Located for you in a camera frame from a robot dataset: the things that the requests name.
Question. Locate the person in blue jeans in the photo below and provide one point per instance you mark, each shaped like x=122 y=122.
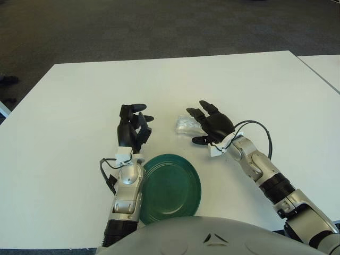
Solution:
x=8 y=79

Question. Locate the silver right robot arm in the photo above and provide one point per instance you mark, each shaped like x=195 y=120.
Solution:
x=265 y=170

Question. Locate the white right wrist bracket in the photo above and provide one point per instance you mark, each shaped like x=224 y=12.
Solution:
x=216 y=150

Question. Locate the green round plate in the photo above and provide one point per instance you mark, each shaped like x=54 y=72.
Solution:
x=175 y=186

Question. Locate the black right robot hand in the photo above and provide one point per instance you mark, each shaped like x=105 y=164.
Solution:
x=217 y=125

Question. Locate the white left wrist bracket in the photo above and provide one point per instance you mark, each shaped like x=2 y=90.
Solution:
x=123 y=154

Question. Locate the white furniture corner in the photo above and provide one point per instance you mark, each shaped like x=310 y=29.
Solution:
x=3 y=109

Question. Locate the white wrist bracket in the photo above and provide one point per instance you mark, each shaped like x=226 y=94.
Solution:
x=123 y=154
x=216 y=150

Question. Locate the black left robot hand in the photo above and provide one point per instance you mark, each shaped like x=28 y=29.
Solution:
x=127 y=132

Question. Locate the clear bottle with blue cap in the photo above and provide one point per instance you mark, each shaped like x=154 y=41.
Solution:
x=186 y=125

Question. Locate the grey robot torso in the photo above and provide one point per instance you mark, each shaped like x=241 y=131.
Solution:
x=199 y=239

